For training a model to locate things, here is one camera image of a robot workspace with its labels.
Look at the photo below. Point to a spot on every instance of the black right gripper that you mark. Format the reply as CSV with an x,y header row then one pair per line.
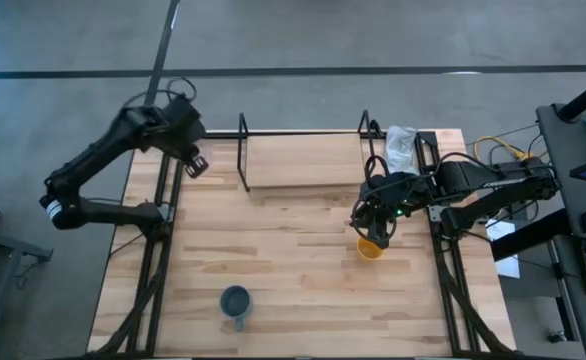
x,y
385,200

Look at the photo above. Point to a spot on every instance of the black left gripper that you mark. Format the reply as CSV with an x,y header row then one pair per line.
x,y
183,127

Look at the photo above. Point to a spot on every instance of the small yellow cup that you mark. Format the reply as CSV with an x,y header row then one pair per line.
x,y
365,252

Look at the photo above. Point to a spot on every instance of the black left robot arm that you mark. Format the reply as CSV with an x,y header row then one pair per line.
x,y
93,155

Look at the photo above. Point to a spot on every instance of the grey-white cloth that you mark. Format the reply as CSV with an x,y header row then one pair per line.
x,y
400,147

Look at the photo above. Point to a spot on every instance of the white paper sheet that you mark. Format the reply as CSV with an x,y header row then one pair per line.
x,y
505,260

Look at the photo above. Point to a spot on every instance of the black square beam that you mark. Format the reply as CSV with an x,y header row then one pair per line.
x,y
528,235

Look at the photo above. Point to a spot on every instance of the grey side desk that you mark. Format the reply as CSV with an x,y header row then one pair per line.
x,y
573,200

